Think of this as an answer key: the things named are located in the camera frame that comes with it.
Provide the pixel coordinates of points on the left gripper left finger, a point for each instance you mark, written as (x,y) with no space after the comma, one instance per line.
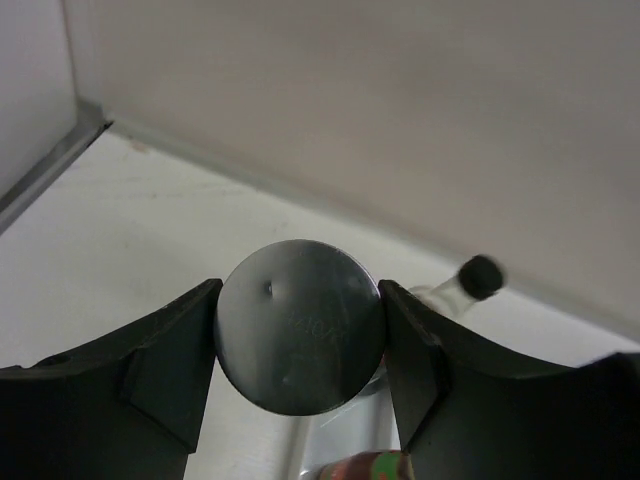
(127,405)

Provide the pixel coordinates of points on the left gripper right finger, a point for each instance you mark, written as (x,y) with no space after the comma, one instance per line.
(469,408)

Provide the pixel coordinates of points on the dark soy sauce bottle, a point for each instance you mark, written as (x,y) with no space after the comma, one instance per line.
(477,280)

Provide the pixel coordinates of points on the white granule jar blue label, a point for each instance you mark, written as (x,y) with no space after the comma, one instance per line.
(299,328)

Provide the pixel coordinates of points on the white divided organizer tray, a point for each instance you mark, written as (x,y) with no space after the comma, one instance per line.
(365,423)

